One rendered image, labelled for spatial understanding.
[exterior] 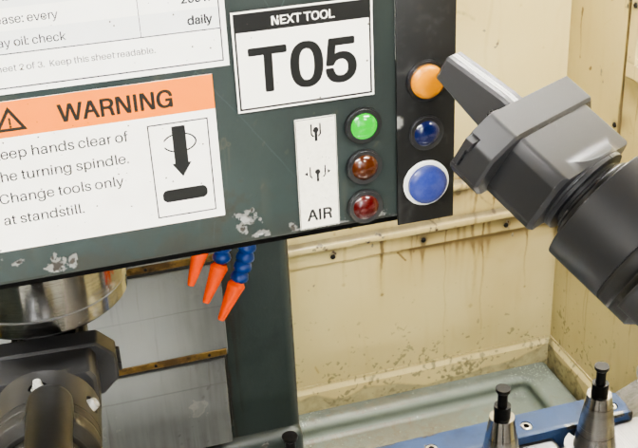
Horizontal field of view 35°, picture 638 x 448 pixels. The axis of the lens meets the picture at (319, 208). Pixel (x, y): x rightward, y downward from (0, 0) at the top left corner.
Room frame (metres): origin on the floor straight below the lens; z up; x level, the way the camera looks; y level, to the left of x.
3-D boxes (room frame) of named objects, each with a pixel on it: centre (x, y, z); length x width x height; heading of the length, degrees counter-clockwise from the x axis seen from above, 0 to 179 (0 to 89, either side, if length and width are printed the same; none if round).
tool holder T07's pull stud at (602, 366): (0.85, -0.28, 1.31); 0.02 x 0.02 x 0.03
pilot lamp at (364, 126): (0.67, -0.03, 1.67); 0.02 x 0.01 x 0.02; 105
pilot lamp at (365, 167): (0.67, -0.03, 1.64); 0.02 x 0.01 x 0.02; 105
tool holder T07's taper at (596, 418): (0.85, -0.28, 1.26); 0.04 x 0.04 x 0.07
